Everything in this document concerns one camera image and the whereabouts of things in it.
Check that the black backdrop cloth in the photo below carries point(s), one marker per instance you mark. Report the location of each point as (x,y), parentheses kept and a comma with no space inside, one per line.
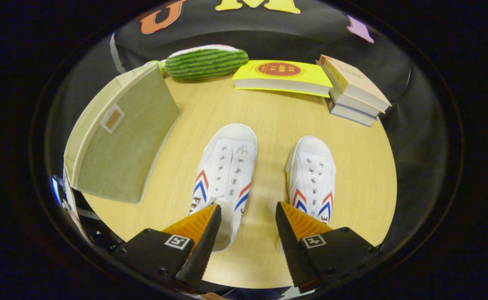
(310,35)

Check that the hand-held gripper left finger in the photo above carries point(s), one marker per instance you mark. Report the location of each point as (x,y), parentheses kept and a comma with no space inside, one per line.
(202,246)

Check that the white canvas shoe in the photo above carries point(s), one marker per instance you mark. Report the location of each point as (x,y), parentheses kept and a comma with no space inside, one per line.
(227,162)
(310,166)

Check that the white cover book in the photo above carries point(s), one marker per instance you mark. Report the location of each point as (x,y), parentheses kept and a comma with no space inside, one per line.
(354,104)

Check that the beige cover book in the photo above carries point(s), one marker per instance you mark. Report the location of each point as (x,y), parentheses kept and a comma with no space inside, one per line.
(352,81)

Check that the yellow book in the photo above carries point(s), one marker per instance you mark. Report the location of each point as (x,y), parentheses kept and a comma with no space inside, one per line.
(283,77)

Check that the beige fabric storage box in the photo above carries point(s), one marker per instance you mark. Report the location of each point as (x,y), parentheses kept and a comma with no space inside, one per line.
(123,137)

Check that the blue edged book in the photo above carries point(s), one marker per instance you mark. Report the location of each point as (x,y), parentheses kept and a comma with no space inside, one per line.
(350,114)

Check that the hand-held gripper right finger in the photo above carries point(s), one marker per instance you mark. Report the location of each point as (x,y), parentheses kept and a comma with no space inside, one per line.
(294,250)

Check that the watermelon slice plush toy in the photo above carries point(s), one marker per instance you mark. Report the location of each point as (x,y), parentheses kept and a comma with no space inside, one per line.
(204,62)

